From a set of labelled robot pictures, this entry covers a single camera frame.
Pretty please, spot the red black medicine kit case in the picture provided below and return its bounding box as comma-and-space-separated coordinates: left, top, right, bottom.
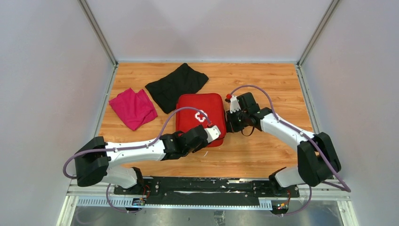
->
176, 93, 227, 147

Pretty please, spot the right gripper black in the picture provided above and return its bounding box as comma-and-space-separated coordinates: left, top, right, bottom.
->
226, 108, 249, 133

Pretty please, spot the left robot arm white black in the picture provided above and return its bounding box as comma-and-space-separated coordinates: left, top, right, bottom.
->
74, 125, 221, 194

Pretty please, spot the pink cloth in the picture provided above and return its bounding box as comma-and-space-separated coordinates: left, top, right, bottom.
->
109, 88, 158, 131

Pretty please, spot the aluminium frame rail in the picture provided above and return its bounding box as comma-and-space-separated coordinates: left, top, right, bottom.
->
57, 177, 357, 226

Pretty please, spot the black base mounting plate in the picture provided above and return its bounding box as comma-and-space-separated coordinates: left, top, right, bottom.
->
113, 177, 300, 208

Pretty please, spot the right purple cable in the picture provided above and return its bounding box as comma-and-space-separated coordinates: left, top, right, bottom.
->
231, 85, 352, 218

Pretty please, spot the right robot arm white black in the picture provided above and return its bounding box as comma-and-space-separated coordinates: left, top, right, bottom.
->
226, 92, 342, 197

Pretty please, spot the black cloth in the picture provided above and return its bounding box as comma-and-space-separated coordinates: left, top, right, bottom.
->
145, 63, 209, 114

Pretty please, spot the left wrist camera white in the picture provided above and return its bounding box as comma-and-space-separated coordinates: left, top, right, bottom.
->
205, 125, 221, 143

